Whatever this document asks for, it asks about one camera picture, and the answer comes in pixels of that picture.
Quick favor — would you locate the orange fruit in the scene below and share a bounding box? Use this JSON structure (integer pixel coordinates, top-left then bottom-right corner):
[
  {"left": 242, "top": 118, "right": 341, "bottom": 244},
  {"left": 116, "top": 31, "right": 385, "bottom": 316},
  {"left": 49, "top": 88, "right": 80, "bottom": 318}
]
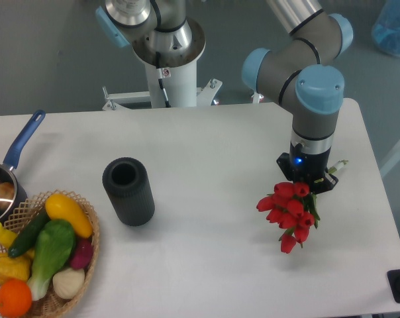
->
[{"left": 0, "top": 279, "right": 32, "bottom": 317}]

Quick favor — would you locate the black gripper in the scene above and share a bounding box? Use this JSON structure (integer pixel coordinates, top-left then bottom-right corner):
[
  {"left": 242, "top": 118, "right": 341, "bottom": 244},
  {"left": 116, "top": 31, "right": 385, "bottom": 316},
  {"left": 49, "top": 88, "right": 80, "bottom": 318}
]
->
[{"left": 276, "top": 140, "right": 338, "bottom": 194}]

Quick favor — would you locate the yellow squash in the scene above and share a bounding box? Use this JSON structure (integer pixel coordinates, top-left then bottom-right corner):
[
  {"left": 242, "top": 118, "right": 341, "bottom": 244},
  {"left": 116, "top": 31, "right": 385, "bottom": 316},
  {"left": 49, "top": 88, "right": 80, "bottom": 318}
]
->
[{"left": 45, "top": 193, "right": 93, "bottom": 239}]

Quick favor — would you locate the green bok choy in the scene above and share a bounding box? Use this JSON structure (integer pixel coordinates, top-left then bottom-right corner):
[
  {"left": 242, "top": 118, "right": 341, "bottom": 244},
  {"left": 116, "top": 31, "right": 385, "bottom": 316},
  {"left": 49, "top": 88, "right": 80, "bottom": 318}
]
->
[{"left": 27, "top": 219, "right": 75, "bottom": 301}]

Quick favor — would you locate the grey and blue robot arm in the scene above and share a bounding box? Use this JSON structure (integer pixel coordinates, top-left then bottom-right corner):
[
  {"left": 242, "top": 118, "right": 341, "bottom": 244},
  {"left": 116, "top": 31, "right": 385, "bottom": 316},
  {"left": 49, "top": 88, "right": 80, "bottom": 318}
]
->
[{"left": 95, "top": 1, "right": 353, "bottom": 194}]

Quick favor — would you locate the red tulip bouquet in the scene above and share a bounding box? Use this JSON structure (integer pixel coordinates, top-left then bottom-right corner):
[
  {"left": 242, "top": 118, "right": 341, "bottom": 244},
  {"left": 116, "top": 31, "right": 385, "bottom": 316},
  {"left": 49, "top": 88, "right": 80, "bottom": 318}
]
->
[{"left": 256, "top": 160, "right": 349, "bottom": 254}]

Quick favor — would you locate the purple red onion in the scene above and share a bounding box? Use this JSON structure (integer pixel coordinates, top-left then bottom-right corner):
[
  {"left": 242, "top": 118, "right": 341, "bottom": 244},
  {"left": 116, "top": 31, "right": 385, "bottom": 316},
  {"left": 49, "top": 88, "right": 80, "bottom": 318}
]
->
[{"left": 69, "top": 239, "right": 93, "bottom": 270}]

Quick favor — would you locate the yellow bell pepper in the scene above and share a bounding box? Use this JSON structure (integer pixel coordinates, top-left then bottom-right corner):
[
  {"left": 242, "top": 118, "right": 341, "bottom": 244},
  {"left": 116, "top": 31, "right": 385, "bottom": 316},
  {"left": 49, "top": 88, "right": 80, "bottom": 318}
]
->
[{"left": 0, "top": 252, "right": 31, "bottom": 285}]

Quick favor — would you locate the white garlic bulb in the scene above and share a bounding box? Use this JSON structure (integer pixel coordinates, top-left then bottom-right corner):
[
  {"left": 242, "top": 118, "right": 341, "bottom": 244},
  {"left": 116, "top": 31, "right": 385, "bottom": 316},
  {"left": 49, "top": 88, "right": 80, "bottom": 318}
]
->
[{"left": 52, "top": 268, "right": 85, "bottom": 299}]

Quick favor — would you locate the small yellow banana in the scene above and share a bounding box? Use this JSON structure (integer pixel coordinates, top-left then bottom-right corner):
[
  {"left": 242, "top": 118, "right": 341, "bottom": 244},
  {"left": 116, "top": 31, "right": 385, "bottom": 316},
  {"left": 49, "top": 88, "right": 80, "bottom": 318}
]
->
[{"left": 0, "top": 223, "right": 34, "bottom": 260}]

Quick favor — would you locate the dark green cucumber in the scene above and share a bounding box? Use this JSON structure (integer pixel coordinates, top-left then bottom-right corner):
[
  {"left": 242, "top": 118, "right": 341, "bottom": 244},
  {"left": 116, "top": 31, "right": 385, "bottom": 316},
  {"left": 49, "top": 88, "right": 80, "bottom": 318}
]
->
[{"left": 8, "top": 210, "right": 50, "bottom": 258}]

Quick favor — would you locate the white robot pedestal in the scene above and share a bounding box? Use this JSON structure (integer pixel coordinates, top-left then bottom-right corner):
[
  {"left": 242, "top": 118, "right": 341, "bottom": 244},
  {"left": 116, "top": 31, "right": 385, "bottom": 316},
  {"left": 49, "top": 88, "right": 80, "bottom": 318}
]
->
[{"left": 103, "top": 17, "right": 223, "bottom": 110}]

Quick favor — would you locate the brown bread roll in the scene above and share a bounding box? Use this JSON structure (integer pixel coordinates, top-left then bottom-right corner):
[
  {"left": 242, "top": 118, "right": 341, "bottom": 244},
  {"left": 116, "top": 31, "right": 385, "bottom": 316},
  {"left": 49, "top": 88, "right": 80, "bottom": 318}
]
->
[{"left": 0, "top": 182, "right": 15, "bottom": 211}]

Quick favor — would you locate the blue plastic bag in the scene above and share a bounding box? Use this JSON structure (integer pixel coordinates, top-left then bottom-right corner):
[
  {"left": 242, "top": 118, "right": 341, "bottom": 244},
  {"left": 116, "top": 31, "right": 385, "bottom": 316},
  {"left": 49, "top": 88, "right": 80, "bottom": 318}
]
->
[{"left": 372, "top": 0, "right": 400, "bottom": 57}]

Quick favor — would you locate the blue handled saucepan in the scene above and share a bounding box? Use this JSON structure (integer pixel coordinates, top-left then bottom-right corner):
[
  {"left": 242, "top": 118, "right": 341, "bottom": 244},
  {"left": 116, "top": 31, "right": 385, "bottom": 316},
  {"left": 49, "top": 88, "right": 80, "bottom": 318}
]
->
[{"left": 0, "top": 110, "right": 46, "bottom": 223}]

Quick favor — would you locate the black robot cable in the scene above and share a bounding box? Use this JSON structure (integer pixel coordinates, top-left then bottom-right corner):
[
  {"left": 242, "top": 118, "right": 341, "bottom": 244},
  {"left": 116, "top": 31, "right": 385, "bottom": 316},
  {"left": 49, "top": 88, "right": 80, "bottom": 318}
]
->
[{"left": 155, "top": 51, "right": 172, "bottom": 109}]

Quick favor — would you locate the dark grey ribbed vase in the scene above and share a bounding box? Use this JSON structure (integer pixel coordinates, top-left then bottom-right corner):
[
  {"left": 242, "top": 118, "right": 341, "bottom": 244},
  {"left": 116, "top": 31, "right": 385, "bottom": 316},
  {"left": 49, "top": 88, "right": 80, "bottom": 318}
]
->
[{"left": 102, "top": 157, "right": 155, "bottom": 227}]

